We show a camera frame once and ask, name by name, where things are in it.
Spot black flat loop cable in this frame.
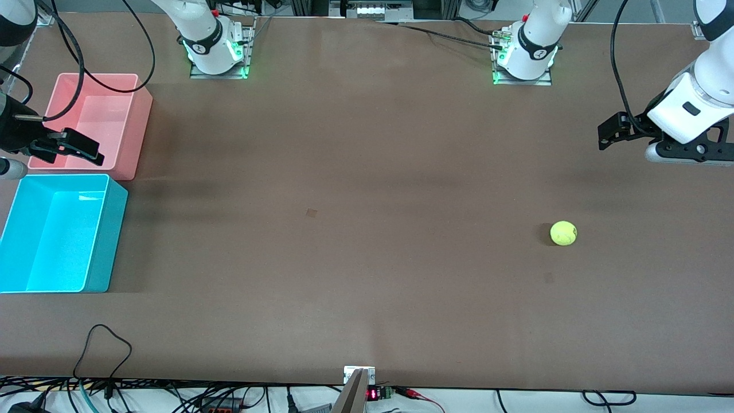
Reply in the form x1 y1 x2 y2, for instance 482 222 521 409
582 390 637 407

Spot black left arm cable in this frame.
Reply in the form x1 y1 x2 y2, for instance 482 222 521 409
610 0 650 136

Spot thin black looped cable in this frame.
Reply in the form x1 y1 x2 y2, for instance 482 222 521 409
73 324 133 384

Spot grey camera mount bar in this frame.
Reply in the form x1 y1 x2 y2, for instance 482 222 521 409
331 368 369 413

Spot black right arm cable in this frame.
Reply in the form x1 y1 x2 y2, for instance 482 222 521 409
14 0 157 122

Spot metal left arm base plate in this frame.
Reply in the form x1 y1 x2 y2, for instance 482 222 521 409
490 29 553 87

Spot red clip wires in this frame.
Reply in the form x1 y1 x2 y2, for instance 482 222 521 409
396 387 446 413

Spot short black table cable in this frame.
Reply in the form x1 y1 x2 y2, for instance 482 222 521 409
453 17 501 37

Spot yellow-green tennis ball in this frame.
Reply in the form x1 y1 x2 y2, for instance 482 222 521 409
550 221 578 247

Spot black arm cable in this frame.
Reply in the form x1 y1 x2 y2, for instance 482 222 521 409
14 0 157 122
610 0 650 136

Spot pink plastic bin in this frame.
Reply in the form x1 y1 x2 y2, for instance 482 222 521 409
28 73 154 181

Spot blue plastic bin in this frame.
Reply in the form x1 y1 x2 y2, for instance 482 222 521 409
0 174 128 294

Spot aluminium frame device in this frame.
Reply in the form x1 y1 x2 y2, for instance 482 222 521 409
330 0 415 21

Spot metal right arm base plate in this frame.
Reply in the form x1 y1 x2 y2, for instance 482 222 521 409
189 17 256 80

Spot white mount bracket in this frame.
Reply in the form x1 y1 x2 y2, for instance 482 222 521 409
343 366 376 385

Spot long black table cable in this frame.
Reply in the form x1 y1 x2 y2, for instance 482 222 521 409
378 21 508 52

